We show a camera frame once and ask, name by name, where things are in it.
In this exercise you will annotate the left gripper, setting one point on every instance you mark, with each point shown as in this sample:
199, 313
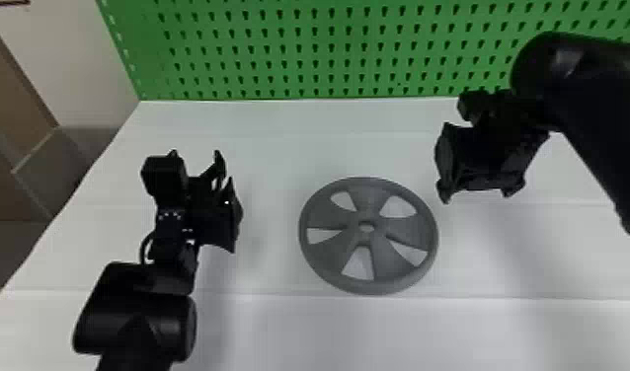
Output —
203, 212

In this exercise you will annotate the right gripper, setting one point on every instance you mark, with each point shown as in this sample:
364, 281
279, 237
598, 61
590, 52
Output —
501, 155

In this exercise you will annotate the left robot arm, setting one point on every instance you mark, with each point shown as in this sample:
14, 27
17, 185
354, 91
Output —
139, 316

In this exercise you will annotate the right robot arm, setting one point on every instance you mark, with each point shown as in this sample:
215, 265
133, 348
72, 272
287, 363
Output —
590, 109

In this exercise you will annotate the grey wheel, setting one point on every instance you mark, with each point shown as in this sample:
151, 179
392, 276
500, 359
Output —
367, 200

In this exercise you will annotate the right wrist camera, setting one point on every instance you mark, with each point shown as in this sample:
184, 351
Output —
482, 106

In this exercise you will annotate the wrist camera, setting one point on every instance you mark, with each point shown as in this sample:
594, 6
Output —
164, 177
482, 106

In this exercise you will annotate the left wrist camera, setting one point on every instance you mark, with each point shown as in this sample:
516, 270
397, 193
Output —
164, 177

